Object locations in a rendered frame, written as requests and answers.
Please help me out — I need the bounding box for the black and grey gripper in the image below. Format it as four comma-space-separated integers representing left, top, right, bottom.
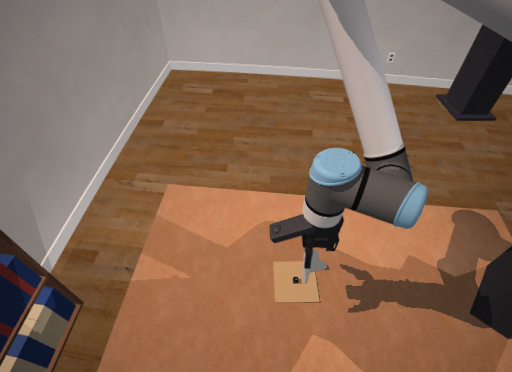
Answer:
302, 215, 344, 283

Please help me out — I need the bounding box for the light orange mat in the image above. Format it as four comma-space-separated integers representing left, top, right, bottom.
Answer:
273, 261, 319, 303

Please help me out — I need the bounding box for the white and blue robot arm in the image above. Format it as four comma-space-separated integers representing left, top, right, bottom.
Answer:
270, 0, 512, 243

